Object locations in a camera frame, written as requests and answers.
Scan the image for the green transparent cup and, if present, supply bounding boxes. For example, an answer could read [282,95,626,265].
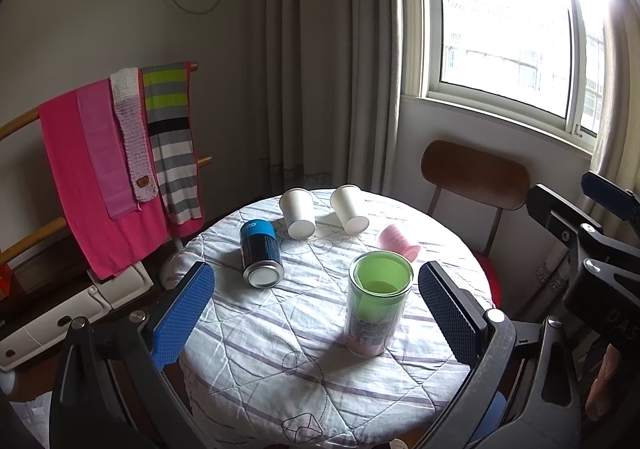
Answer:
[343,251,415,358]

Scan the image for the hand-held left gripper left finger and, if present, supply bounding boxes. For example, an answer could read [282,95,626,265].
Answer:
[49,260,216,449]

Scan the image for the person's right hand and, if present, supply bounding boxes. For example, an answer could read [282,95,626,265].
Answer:
[586,343,622,421]

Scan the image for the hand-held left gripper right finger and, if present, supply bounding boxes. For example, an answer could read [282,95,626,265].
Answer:
[417,260,584,449]

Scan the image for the pink plastic cup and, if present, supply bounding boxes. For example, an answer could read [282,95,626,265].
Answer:
[376,223,421,263]

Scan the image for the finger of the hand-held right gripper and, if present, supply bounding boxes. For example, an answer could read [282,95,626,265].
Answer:
[581,171,640,222]
[526,183,608,255]

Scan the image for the brown wooden chair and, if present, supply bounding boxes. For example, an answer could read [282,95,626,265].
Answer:
[421,139,531,261]

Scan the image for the red seat cushion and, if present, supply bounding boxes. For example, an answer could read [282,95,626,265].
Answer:
[472,251,503,308]

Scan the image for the beige curtain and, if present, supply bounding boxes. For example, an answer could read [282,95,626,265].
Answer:
[249,0,442,198]

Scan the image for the hot pink towel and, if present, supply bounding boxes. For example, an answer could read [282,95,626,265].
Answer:
[38,61,206,281]

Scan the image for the white paper cup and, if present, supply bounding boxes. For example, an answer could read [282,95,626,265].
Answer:
[279,188,317,239]
[329,184,370,234]

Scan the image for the pink white knitted scarf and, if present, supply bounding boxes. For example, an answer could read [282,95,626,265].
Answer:
[109,67,159,204]

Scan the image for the striped quilted tablecloth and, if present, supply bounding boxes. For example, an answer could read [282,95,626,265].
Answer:
[177,188,497,448]

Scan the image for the blue metal can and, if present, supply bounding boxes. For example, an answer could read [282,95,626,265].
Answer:
[239,219,286,288]

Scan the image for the wooden towel rack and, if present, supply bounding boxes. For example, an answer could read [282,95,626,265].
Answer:
[0,61,214,271]

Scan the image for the grey striped scarf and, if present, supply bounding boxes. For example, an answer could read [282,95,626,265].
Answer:
[138,62,204,226]

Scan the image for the light pink towel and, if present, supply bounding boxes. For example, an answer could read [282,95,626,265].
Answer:
[76,78,142,222]

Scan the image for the white framed window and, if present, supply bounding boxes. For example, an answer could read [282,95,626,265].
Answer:
[416,0,617,140]

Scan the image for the white plastic box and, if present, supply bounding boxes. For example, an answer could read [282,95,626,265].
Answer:
[86,260,154,310]

